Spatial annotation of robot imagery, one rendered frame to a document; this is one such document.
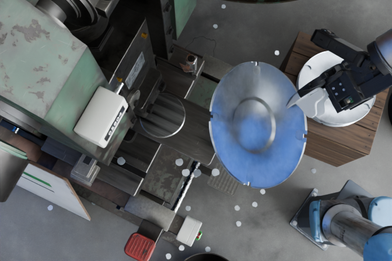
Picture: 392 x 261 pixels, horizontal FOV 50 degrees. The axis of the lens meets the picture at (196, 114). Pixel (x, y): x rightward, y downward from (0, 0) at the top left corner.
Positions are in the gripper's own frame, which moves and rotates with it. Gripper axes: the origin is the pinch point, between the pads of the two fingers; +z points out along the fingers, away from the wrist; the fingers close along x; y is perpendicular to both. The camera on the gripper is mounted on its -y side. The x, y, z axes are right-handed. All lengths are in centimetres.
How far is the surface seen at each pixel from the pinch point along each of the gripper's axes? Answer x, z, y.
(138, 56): -22.0, 13.9, -19.8
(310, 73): 70, 21, -18
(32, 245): 7, 140, -6
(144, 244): -10, 49, 13
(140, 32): -25.2, 8.3, -21.3
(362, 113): 77, 14, 4
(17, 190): 8, 139, -31
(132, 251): -13, 52, 14
